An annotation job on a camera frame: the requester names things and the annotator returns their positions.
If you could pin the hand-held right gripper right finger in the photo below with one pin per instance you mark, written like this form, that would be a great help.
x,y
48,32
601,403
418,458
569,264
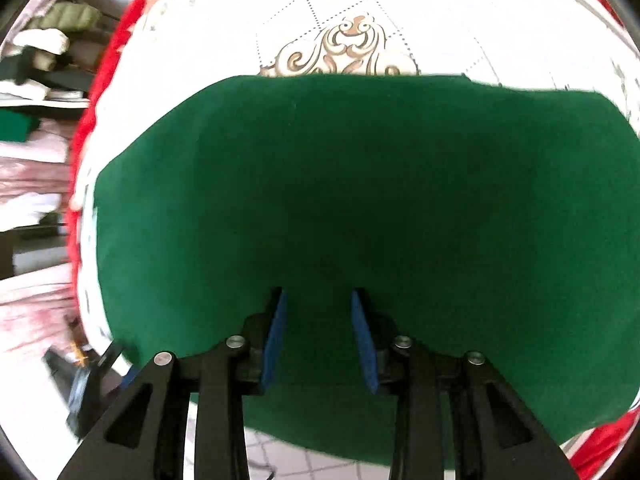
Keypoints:
x,y
364,340

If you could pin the white puffer jacket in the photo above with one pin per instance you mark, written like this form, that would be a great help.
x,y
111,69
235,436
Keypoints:
x,y
42,40

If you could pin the olive puffer jacket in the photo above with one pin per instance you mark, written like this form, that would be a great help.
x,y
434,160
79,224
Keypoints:
x,y
70,16

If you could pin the white patterned cloth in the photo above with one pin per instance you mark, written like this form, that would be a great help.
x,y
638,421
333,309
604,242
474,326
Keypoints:
x,y
450,25

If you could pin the red floral blanket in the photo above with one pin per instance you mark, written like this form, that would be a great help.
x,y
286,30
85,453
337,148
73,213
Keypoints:
x,y
82,130

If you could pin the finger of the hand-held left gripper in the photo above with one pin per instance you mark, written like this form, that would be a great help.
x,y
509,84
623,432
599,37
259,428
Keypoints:
x,y
114,356

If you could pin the green and white varsity jacket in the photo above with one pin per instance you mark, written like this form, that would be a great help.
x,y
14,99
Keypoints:
x,y
350,185

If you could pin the pale pink cloth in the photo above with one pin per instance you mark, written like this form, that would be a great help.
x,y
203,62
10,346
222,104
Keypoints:
x,y
30,180

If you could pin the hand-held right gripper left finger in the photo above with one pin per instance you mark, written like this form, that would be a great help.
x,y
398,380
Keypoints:
x,y
274,340

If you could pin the dark green garment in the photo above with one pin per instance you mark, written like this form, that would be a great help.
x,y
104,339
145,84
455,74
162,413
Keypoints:
x,y
17,126

